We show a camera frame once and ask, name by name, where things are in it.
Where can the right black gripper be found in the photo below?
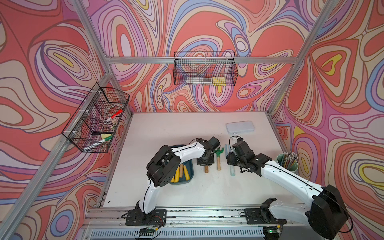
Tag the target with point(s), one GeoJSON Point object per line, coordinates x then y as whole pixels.
{"type": "Point", "coordinates": [230, 158]}

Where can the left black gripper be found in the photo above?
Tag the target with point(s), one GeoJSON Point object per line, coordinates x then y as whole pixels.
{"type": "Point", "coordinates": [212, 161]}

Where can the dark green hand rake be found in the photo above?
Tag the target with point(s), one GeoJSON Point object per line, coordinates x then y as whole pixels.
{"type": "Point", "coordinates": [218, 153]}

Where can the light blue hand fork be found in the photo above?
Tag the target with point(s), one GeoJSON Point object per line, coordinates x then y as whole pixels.
{"type": "Point", "coordinates": [229, 160]}

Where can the teal storage box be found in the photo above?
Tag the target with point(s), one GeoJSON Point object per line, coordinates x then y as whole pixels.
{"type": "Point", "coordinates": [179, 178]}

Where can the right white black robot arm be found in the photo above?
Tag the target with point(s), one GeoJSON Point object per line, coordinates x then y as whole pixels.
{"type": "Point", "coordinates": [322, 208]}

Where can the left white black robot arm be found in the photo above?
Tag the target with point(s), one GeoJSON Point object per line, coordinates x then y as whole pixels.
{"type": "Point", "coordinates": [164, 165]}

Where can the translucent plastic lidded box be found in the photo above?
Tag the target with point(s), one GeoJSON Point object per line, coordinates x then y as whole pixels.
{"type": "Point", "coordinates": [240, 127]}

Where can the green cup of pencils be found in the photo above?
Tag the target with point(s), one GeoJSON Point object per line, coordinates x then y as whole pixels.
{"type": "Point", "coordinates": [289, 161]}

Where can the yellow item in back basket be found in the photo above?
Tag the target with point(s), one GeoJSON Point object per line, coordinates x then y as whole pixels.
{"type": "Point", "coordinates": [219, 81]}

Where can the red capped marker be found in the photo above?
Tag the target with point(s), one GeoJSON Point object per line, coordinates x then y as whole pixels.
{"type": "Point", "coordinates": [114, 116]}

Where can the green capped marker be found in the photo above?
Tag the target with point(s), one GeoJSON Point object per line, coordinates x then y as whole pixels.
{"type": "Point", "coordinates": [99, 143]}

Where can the yellow handled garden tool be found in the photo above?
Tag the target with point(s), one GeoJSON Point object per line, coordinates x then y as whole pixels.
{"type": "Point", "coordinates": [186, 173]}

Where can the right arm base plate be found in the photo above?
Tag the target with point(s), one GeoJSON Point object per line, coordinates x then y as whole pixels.
{"type": "Point", "coordinates": [258, 216]}

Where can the back black wire basket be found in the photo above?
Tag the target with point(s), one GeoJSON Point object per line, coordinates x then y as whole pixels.
{"type": "Point", "coordinates": [198, 67]}

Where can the black wire basket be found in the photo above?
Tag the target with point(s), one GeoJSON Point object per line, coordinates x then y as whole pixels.
{"type": "Point", "coordinates": [198, 67]}
{"type": "Point", "coordinates": [89, 126]}

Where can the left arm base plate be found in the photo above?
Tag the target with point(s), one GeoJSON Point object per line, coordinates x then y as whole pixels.
{"type": "Point", "coordinates": [136, 217]}

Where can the left black wire basket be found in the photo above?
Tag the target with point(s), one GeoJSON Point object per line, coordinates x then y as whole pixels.
{"type": "Point", "coordinates": [89, 126]}

